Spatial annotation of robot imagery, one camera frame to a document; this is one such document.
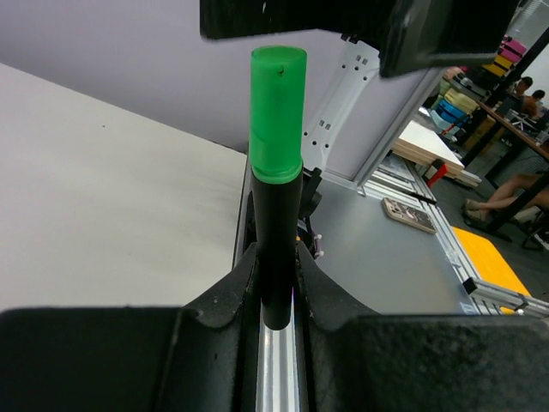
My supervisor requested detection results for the right aluminium frame post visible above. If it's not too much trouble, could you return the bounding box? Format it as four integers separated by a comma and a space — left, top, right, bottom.
353, 68, 445, 187

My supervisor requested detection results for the green pen cap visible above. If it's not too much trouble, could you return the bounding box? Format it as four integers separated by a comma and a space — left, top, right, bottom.
249, 45, 307, 185

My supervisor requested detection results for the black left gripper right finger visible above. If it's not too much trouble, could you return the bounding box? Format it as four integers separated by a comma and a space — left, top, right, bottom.
294, 245, 548, 411

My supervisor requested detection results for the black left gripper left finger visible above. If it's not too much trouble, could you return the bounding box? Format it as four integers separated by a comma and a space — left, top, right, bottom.
1, 247, 259, 411

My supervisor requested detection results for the yellow floor mat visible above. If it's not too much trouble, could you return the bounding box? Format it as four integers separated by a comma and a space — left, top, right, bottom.
452, 227, 530, 296

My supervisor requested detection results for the black green-tipped marker pen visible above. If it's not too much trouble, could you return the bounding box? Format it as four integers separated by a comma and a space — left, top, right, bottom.
251, 168, 303, 330

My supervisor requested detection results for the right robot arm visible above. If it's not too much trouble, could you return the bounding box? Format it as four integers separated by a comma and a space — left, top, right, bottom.
199, 1, 519, 183

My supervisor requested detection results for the smartphone in patterned case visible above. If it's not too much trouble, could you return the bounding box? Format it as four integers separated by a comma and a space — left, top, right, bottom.
381, 197, 437, 234

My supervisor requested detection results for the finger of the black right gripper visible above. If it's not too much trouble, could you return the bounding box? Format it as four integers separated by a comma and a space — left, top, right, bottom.
200, 0, 519, 78

